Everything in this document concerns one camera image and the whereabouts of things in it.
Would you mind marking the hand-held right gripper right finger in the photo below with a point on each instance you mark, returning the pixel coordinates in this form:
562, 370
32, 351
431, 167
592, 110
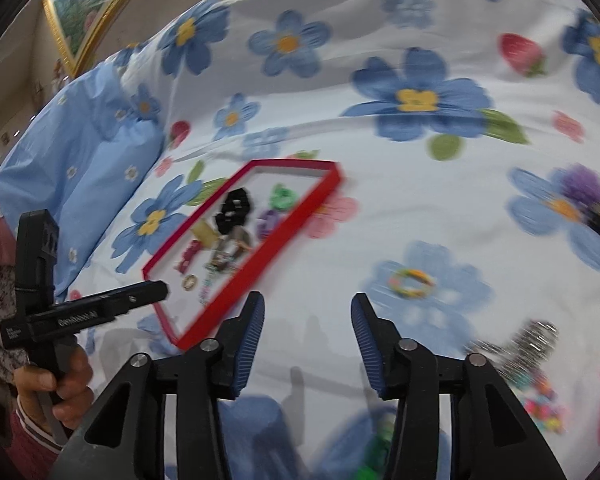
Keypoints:
367, 342

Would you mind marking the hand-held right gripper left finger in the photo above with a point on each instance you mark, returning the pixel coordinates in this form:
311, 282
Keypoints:
247, 340

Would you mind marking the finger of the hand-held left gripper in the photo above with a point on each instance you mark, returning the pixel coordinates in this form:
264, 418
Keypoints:
145, 294

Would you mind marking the pink hair clip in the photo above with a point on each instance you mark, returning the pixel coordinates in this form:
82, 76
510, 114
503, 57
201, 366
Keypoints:
187, 257

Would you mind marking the yellow hair claw clip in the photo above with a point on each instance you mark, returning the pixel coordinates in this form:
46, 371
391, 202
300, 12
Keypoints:
203, 234

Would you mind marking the gold wrist watch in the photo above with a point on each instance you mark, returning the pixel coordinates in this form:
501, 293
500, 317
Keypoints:
230, 247

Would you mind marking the red jewelry tray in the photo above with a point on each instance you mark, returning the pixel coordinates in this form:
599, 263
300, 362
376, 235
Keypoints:
280, 242

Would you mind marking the black scrunchie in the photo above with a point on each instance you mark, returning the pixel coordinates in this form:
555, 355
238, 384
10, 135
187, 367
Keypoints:
225, 220

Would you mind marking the person's left forearm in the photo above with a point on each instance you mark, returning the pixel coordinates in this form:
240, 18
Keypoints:
30, 435

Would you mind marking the person's left hand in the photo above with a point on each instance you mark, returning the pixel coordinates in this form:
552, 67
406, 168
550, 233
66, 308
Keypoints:
77, 390

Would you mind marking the light blue pillow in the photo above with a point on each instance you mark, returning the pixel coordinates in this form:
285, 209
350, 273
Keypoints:
90, 160

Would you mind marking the gold framed painting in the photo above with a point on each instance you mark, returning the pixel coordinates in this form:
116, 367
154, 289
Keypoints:
75, 5

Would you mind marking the purple scrunchie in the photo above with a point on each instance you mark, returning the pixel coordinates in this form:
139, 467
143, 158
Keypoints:
585, 187

